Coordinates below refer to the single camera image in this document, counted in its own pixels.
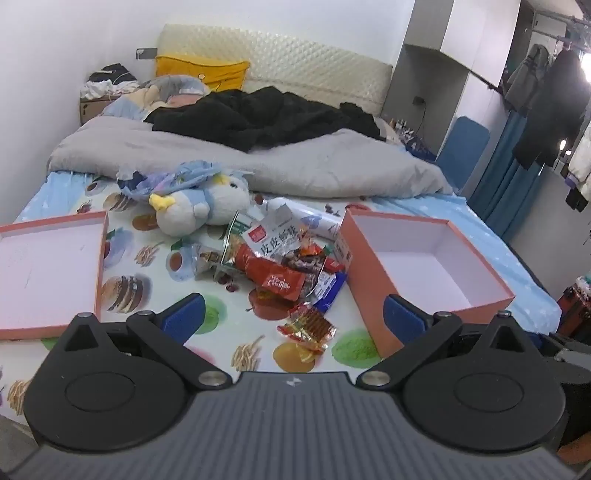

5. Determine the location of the fruit printed sheet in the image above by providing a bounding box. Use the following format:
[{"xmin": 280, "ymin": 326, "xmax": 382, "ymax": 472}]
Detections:
[{"xmin": 0, "ymin": 185, "xmax": 393, "ymax": 416}]

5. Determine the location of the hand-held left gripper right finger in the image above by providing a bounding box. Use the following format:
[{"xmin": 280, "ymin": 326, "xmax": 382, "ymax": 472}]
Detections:
[{"xmin": 358, "ymin": 294, "xmax": 529, "ymax": 389}]

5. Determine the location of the clear nut snack packet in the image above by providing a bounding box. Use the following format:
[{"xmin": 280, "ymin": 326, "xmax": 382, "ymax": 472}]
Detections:
[{"xmin": 191, "ymin": 244, "xmax": 225, "ymax": 280}]

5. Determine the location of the blue curtain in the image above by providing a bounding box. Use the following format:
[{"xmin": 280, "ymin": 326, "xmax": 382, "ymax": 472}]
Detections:
[{"xmin": 468, "ymin": 108, "xmax": 548, "ymax": 241}]

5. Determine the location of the white and red snack packet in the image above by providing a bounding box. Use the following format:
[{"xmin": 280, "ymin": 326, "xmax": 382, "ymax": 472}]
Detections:
[{"xmin": 240, "ymin": 215, "xmax": 310, "ymax": 271}]

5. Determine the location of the black garment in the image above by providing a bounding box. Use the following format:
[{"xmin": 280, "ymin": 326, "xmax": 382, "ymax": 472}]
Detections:
[{"xmin": 144, "ymin": 87, "xmax": 386, "ymax": 153}]

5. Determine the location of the pile of clothes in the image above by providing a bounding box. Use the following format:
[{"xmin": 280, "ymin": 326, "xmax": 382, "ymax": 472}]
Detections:
[{"xmin": 81, "ymin": 64, "xmax": 141, "ymax": 100}]

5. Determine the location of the white and blue plush toy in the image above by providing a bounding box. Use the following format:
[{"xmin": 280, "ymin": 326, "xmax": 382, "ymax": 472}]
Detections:
[{"xmin": 148, "ymin": 173, "xmax": 252, "ymax": 237}]

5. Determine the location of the blue printed plastic bag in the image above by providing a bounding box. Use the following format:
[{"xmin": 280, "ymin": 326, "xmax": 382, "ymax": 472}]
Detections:
[{"xmin": 117, "ymin": 160, "xmax": 254, "ymax": 201}]

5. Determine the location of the blue chair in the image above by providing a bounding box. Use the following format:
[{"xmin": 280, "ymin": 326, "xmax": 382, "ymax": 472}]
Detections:
[{"xmin": 435, "ymin": 116, "xmax": 490, "ymax": 192}]

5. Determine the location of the hanging grey jacket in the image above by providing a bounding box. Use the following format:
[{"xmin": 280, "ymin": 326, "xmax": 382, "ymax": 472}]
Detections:
[{"xmin": 505, "ymin": 44, "xmax": 550, "ymax": 114}]

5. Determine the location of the hanging black jacket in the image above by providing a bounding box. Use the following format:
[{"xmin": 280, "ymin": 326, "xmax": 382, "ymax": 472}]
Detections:
[{"xmin": 512, "ymin": 48, "xmax": 591, "ymax": 169}]

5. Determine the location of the brown cardboard box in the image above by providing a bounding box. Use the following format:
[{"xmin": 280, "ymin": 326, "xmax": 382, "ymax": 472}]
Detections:
[{"xmin": 79, "ymin": 95, "xmax": 121, "ymax": 126}]

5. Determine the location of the long red snack packet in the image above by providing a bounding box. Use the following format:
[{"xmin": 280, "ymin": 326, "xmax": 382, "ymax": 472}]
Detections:
[{"xmin": 235, "ymin": 244, "xmax": 308, "ymax": 301}]

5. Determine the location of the brown strips snack packet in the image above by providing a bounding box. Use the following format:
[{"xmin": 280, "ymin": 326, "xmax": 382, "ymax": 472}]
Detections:
[{"xmin": 277, "ymin": 302, "xmax": 338, "ymax": 354}]

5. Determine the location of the grey blanket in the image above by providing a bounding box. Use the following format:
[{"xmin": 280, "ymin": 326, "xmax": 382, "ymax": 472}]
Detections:
[{"xmin": 46, "ymin": 115, "xmax": 455, "ymax": 199}]

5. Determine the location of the cream padded headboard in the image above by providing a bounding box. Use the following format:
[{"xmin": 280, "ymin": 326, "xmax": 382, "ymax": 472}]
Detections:
[{"xmin": 158, "ymin": 24, "xmax": 393, "ymax": 116}]

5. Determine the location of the group of small bottles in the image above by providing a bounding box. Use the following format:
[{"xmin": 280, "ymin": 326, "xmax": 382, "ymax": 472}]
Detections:
[{"xmin": 390, "ymin": 117, "xmax": 435, "ymax": 158}]

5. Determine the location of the green snack packet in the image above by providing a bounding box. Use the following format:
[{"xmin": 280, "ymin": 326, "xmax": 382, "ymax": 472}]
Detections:
[{"xmin": 221, "ymin": 211, "xmax": 252, "ymax": 278}]

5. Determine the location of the cartoon printed pillow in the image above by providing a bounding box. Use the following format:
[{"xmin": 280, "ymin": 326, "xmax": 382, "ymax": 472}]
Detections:
[{"xmin": 102, "ymin": 74, "xmax": 211, "ymax": 118}]

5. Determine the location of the yellow pillow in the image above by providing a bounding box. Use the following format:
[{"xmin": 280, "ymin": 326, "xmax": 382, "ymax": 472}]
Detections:
[{"xmin": 156, "ymin": 55, "xmax": 251, "ymax": 93}]

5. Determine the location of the white tube packet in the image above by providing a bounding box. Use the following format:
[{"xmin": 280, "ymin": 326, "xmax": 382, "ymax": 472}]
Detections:
[{"xmin": 255, "ymin": 196, "xmax": 345, "ymax": 241}]

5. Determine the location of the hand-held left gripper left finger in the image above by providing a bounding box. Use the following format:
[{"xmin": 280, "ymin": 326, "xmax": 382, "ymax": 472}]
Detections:
[{"xmin": 62, "ymin": 293, "xmax": 229, "ymax": 392}]

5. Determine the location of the light blue star sheet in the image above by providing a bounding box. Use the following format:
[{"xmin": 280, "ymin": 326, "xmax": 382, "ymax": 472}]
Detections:
[{"xmin": 9, "ymin": 171, "xmax": 561, "ymax": 335}]

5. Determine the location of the pink box lid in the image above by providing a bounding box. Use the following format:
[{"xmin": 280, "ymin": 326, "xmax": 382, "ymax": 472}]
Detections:
[{"xmin": 0, "ymin": 211, "xmax": 109, "ymax": 341}]

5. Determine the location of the blue snack packet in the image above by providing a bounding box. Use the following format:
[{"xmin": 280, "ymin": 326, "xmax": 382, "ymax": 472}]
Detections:
[{"xmin": 311, "ymin": 270, "xmax": 348, "ymax": 312}]

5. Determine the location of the grey wardrobe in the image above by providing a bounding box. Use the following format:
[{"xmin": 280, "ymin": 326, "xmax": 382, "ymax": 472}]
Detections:
[{"xmin": 381, "ymin": 0, "xmax": 522, "ymax": 153}]

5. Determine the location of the pink cardboard box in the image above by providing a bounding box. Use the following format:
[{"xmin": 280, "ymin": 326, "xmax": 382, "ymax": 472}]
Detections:
[{"xmin": 339, "ymin": 205, "xmax": 515, "ymax": 363}]

